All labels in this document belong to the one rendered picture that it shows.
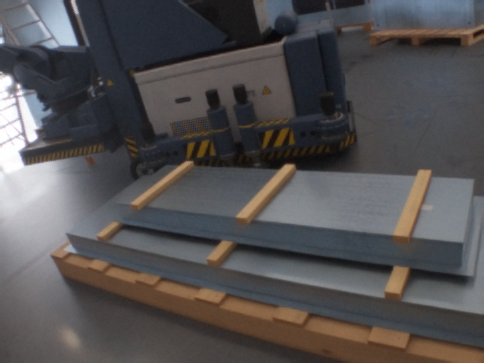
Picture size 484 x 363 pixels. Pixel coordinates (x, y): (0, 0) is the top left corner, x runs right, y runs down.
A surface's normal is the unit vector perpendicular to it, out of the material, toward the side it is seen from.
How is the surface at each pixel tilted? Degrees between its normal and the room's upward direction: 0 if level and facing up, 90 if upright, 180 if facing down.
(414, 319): 90
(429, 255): 90
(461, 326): 90
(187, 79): 90
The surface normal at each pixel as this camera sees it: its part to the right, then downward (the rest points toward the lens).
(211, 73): -0.20, 0.49
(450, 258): -0.51, 0.50
